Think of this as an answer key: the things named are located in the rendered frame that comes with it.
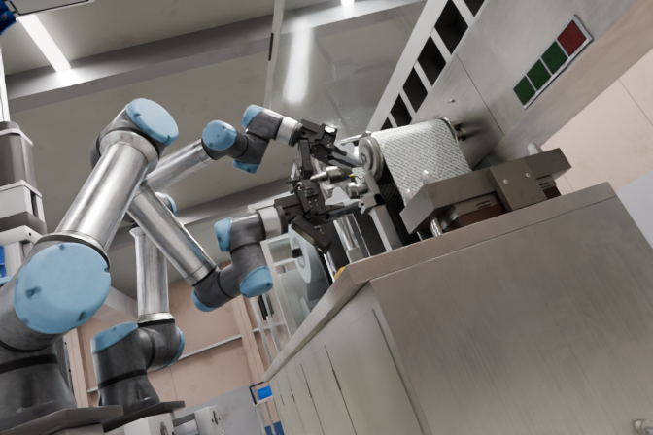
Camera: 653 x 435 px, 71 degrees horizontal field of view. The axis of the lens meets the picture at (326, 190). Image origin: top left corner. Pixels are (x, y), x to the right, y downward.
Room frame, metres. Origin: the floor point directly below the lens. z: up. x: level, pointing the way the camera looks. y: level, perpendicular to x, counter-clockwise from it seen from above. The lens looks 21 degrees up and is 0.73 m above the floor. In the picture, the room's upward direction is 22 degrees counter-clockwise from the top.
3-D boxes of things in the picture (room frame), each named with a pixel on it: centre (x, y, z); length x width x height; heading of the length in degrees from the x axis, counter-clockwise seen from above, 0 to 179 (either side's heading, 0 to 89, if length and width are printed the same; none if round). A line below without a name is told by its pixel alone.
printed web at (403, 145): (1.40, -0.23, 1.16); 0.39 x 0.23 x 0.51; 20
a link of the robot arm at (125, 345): (1.20, 0.66, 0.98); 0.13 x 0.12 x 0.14; 164
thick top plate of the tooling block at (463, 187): (1.12, -0.36, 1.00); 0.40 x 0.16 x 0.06; 110
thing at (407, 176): (1.22, -0.29, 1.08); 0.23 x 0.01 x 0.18; 110
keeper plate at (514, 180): (1.04, -0.41, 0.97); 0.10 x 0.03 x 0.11; 110
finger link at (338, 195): (1.10, -0.03, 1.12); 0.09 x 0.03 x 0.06; 101
